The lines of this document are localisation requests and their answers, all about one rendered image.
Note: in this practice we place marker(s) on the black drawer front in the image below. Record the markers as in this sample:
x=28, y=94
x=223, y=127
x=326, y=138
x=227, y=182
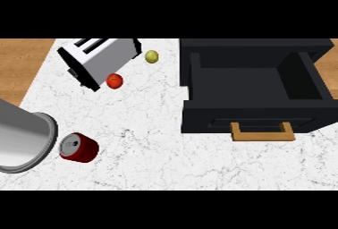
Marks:
x=260, y=114

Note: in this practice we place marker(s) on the red soda can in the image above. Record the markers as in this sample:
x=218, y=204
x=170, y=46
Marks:
x=83, y=148

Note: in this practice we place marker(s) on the black drawer cabinet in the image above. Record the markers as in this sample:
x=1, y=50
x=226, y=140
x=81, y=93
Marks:
x=255, y=49

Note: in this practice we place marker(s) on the red tomato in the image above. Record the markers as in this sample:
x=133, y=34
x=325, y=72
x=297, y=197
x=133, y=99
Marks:
x=114, y=81

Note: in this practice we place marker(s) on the yellow-green lemon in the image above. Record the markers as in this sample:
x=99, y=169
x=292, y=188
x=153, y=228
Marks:
x=152, y=56

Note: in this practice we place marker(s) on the silver and black toaster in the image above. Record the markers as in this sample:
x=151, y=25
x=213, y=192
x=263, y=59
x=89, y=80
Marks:
x=102, y=56

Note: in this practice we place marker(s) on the large grey metal cylinder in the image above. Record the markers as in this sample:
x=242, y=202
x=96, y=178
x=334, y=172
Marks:
x=22, y=137

